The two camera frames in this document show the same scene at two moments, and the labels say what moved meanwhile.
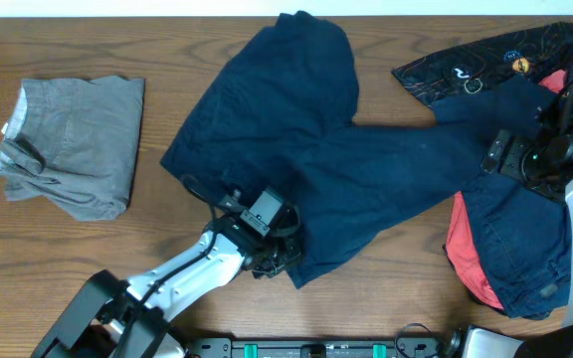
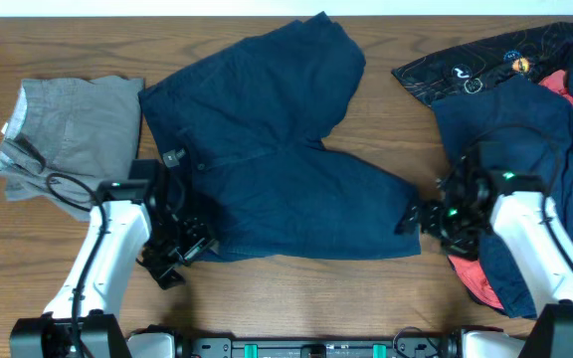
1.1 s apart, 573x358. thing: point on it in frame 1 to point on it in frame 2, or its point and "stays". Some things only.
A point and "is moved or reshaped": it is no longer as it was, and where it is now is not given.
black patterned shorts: (474, 68) stays
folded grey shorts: (73, 142) stays
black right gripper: (512, 162) to (466, 248)
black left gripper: (277, 249) to (176, 250)
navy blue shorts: (279, 113) is moved or reshaped
